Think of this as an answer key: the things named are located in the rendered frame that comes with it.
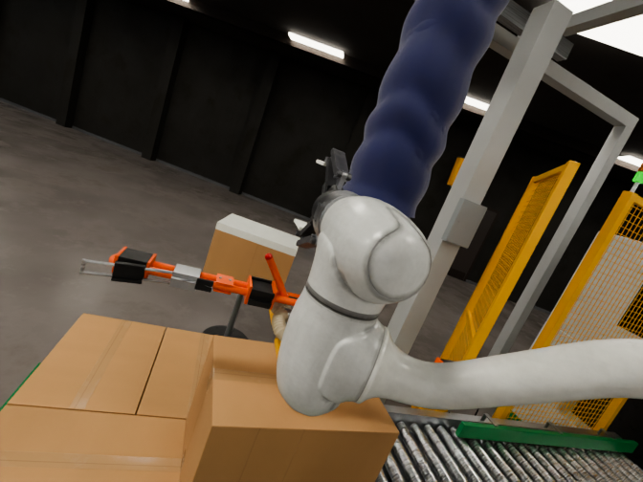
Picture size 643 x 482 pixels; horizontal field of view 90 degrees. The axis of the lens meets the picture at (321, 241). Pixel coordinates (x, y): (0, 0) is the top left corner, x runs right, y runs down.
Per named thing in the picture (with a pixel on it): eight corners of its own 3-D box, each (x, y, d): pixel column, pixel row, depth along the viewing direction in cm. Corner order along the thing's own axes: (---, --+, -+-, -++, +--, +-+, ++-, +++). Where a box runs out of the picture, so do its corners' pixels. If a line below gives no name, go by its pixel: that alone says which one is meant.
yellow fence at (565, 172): (411, 404, 285) (527, 176, 240) (422, 410, 282) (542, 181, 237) (396, 479, 204) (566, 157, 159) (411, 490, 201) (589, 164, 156)
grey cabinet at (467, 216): (463, 246, 226) (482, 206, 220) (468, 249, 221) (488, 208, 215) (440, 238, 220) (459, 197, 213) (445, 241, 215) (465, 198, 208)
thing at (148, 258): (152, 269, 93) (157, 253, 92) (145, 280, 86) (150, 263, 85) (121, 262, 91) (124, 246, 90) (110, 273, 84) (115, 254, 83)
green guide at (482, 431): (616, 440, 238) (623, 430, 236) (632, 453, 228) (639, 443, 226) (446, 422, 185) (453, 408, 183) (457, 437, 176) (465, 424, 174)
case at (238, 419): (321, 427, 150) (353, 354, 141) (354, 522, 114) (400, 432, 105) (185, 421, 127) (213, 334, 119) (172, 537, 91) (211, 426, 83)
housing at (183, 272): (198, 281, 97) (202, 268, 96) (195, 292, 90) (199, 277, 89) (173, 276, 94) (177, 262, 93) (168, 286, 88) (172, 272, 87)
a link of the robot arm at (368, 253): (330, 179, 43) (296, 268, 45) (376, 204, 28) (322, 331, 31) (398, 205, 46) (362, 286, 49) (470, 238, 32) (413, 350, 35)
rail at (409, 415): (600, 451, 244) (614, 431, 240) (608, 458, 239) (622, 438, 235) (322, 427, 168) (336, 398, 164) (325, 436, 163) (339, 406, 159)
